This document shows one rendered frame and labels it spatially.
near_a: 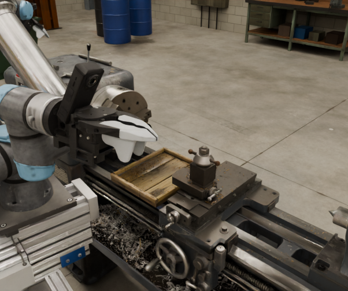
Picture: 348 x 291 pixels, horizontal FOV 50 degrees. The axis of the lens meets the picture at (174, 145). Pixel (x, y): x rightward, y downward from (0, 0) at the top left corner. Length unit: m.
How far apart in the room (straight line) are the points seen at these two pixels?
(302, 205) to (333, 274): 1.89
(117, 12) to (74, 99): 7.51
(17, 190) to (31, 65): 0.40
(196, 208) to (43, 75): 0.79
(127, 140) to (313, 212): 2.65
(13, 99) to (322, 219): 2.65
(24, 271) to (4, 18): 0.65
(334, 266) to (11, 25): 1.15
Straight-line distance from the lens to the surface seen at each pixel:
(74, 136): 0.63
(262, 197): 1.61
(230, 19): 9.52
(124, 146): 0.58
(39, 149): 0.77
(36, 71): 0.88
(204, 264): 1.43
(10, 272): 1.12
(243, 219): 1.58
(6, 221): 1.14
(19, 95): 0.74
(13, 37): 0.91
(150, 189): 1.65
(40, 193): 1.15
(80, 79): 0.60
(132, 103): 1.81
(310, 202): 3.23
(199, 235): 1.38
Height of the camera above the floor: 1.83
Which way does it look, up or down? 28 degrees down
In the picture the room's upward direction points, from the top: straight up
